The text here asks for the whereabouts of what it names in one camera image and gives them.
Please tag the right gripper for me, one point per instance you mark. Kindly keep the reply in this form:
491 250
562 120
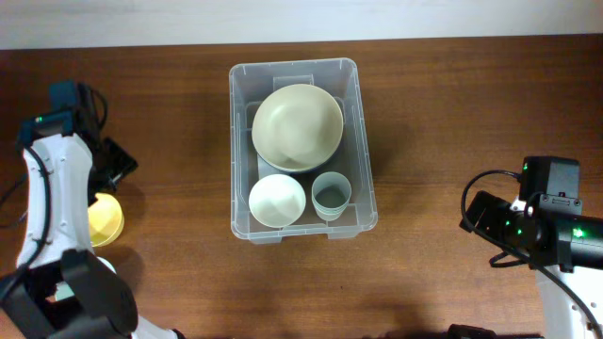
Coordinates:
496 208

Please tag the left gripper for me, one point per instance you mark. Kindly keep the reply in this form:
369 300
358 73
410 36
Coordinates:
128 166

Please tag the light blue small bowl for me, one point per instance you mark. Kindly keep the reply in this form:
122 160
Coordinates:
64 291

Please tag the dark blue plate bowl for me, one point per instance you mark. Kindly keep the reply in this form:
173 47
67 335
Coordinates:
302 169

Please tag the grey plastic cup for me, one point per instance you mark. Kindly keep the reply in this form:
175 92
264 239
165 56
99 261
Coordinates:
331 189

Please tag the white small bowl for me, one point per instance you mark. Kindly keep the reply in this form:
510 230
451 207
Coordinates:
277 200

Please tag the cream large bowl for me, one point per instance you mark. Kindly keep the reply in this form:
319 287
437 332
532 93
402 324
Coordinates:
297 126

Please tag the mint green plastic cup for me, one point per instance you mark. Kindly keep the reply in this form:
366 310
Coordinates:
328 213

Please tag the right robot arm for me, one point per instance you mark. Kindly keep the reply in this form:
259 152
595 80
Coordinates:
544 229

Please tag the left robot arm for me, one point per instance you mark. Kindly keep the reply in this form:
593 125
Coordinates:
58 148

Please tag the yellow small bowl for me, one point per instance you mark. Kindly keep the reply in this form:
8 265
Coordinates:
106 220

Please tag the clear plastic storage bin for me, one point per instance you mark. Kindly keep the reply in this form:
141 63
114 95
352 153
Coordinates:
250 84

